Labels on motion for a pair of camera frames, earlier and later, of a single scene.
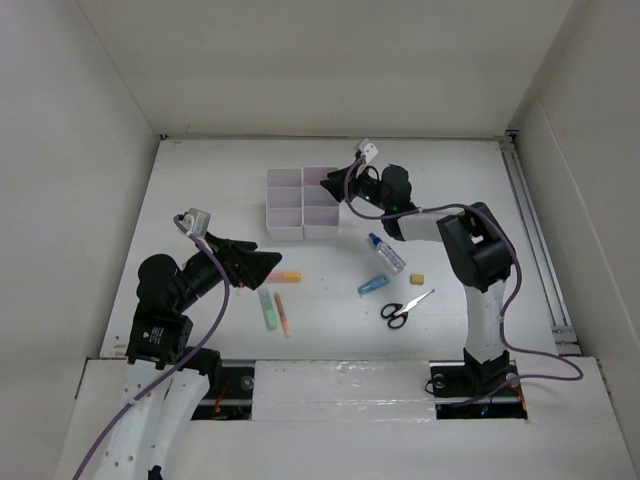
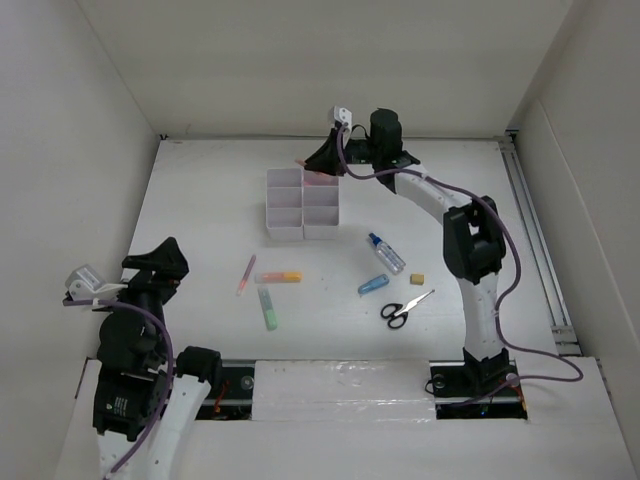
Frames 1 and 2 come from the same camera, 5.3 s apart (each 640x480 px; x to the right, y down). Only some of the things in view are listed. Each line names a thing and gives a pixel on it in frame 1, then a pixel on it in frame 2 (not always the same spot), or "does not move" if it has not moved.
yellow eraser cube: x=417 y=279 does not move
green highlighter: x=271 y=322 does not move
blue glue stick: x=376 y=283 does not move
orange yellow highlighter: x=284 y=277 does not move
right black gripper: x=337 y=182 to x=327 y=156
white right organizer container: x=320 y=206 does not move
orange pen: x=284 y=320 to x=301 y=162
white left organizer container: x=284 y=204 does not move
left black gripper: x=244 y=263 to x=170 y=267
